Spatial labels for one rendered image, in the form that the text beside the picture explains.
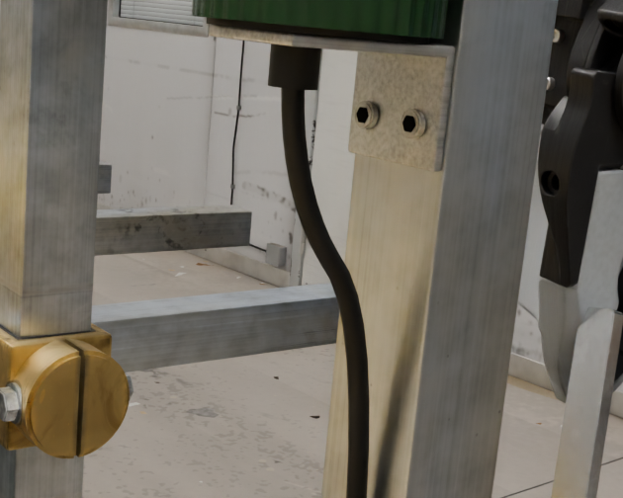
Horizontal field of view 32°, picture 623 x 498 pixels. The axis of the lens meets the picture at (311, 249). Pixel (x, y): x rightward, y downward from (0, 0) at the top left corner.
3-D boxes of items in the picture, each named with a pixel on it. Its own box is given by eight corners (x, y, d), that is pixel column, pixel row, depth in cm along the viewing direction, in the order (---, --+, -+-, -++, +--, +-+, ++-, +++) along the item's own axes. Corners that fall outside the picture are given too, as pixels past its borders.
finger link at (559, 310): (483, 353, 43) (534, 125, 41) (596, 414, 39) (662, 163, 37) (424, 358, 42) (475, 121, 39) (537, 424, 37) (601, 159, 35)
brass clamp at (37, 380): (20, 362, 61) (24, 274, 60) (138, 448, 50) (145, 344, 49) (-92, 375, 57) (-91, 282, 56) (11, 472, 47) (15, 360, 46)
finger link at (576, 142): (593, 271, 39) (654, 29, 37) (633, 287, 38) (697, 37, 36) (502, 273, 36) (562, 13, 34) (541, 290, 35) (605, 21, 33)
